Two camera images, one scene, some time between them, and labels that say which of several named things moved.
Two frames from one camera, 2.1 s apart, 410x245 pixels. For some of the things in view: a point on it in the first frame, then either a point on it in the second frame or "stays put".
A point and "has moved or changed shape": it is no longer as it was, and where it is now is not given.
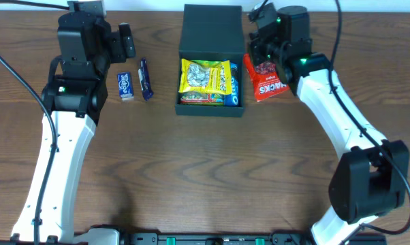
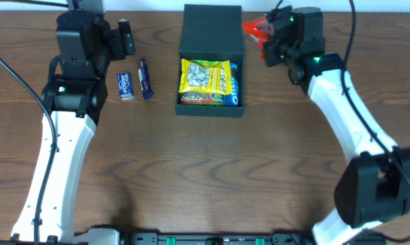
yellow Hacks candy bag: x=203 y=78 stays put
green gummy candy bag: x=203 y=98 stays put
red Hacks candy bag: x=265 y=79 has moved or changed shape
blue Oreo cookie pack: x=233 y=99 stays put
